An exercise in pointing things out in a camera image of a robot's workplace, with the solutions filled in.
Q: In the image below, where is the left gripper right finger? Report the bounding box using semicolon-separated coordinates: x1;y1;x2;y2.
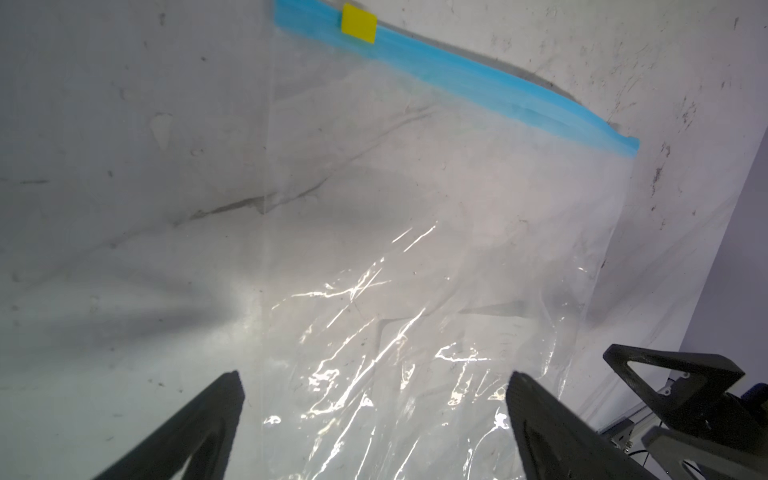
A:
505;371;654;479

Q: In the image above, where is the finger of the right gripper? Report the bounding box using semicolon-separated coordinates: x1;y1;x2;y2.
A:
642;427;767;479
603;344;745;432

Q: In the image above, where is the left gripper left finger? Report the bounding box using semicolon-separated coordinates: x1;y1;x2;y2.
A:
97;371;245;479

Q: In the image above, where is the clear zip top bag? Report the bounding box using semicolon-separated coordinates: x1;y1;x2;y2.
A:
262;1;639;479

